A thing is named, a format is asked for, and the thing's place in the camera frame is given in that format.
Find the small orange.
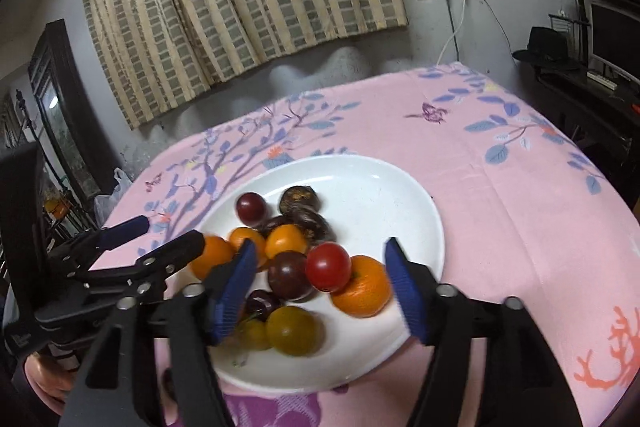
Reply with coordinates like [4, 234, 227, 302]
[235, 319, 271, 351]
[226, 225, 268, 269]

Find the dark cherry with stem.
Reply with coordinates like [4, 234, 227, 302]
[244, 289, 282, 322]

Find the large dark purple tomato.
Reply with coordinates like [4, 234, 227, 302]
[267, 251, 314, 301]

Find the dark wrinkled fruit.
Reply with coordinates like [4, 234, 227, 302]
[292, 207, 336, 245]
[278, 185, 321, 215]
[256, 215, 293, 239]

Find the green-orange mandarin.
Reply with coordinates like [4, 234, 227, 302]
[266, 306, 322, 357]

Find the dark wrinkled fruit top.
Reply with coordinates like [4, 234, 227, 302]
[278, 185, 321, 215]

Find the large orange mandarin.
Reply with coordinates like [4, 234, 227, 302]
[330, 255, 393, 319]

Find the red cherry tomato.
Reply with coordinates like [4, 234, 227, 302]
[305, 242, 352, 293]

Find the person's left hand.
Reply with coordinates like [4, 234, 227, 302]
[24, 353, 77, 416]

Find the dark framed picture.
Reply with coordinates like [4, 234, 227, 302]
[28, 20, 119, 208]

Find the pink deer-print tablecloth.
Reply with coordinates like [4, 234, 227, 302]
[100, 63, 639, 426]

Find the white oval plate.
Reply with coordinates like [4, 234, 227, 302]
[196, 155, 445, 393]

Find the black hat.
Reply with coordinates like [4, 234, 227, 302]
[512, 26, 579, 69]

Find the computer monitor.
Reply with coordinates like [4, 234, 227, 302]
[577, 0, 639, 86]

